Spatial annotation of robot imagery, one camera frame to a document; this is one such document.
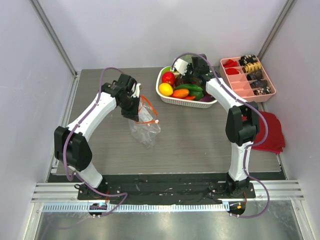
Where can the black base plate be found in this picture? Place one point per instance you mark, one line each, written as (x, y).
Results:
(173, 189)

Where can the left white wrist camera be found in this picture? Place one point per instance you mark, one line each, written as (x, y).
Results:
(135, 91)

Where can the green cucumber toy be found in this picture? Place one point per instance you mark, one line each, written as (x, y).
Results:
(190, 87)

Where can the pink divided organizer tray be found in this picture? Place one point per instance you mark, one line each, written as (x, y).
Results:
(233, 75)

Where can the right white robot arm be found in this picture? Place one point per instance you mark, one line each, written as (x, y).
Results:
(242, 124)

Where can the red folded cloth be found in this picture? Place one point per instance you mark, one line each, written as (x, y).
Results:
(275, 141)

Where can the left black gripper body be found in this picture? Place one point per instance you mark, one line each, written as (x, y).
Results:
(129, 109)

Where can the white plastic basket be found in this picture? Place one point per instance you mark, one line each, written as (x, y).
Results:
(179, 101)

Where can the red apple toy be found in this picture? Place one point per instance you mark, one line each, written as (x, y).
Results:
(168, 77)

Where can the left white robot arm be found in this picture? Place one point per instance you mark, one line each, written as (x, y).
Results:
(71, 143)

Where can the yellow lemon toy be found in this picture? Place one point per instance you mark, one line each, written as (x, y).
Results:
(165, 89)

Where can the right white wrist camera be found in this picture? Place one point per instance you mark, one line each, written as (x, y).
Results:
(181, 66)

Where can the orange carrot toy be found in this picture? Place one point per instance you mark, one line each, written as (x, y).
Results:
(180, 93)

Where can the purple eggplant toy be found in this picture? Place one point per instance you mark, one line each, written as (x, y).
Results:
(207, 98)

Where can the clear zip top bag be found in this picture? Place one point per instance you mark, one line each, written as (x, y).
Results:
(147, 127)

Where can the green lime toy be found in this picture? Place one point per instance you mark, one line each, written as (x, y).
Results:
(167, 69)

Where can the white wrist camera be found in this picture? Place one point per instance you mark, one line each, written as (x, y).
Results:
(135, 91)
(181, 66)

